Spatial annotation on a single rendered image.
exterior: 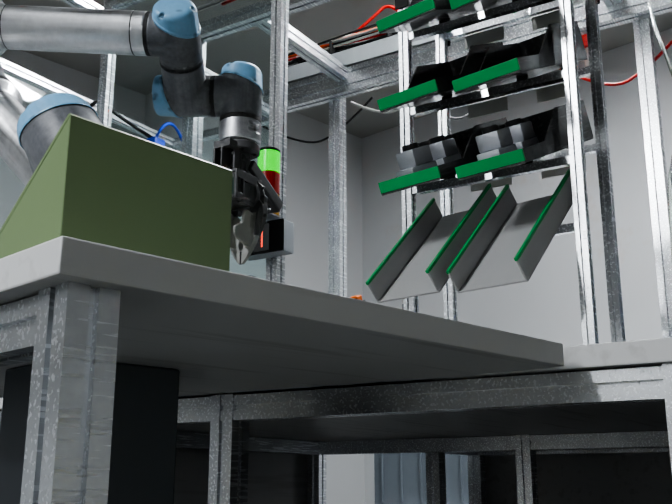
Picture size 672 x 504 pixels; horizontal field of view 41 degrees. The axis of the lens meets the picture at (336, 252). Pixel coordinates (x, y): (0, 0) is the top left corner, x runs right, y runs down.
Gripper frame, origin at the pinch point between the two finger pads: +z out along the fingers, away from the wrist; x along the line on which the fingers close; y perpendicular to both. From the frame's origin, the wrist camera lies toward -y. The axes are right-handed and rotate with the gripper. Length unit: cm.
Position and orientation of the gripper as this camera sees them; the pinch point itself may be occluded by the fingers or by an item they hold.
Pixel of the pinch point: (244, 258)
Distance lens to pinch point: 156.7
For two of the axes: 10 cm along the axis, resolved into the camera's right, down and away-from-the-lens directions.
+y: -5.4, -2.2, -8.2
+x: 8.4, -1.4, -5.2
